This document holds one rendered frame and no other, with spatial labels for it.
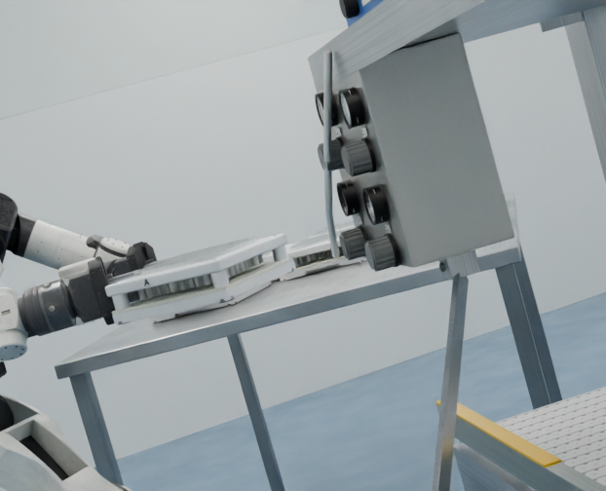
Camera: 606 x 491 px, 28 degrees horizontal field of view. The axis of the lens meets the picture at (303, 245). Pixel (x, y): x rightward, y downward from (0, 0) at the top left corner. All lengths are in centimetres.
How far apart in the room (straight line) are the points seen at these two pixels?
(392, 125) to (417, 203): 8
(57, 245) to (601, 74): 156
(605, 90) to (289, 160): 478
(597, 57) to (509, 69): 522
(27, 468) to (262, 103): 390
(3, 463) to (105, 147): 361
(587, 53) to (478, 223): 36
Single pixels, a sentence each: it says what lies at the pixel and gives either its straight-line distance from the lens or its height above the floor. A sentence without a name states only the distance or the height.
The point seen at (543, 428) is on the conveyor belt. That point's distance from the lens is 130.
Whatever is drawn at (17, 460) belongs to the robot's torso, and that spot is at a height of 75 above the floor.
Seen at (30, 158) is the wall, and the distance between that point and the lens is 594.
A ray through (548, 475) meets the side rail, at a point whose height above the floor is 86.
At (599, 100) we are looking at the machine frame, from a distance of 145.
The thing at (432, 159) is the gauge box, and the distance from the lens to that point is 114.
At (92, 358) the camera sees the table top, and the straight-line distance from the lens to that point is 288.
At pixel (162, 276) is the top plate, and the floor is 104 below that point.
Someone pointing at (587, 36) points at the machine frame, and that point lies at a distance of 144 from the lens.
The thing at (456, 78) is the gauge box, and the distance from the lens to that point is 115.
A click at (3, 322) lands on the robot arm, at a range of 221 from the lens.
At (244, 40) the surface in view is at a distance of 140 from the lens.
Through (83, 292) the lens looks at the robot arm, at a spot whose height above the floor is 104.
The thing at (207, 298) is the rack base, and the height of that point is 98.
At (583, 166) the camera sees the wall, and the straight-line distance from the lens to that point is 681.
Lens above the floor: 117
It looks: 4 degrees down
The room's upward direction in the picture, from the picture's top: 16 degrees counter-clockwise
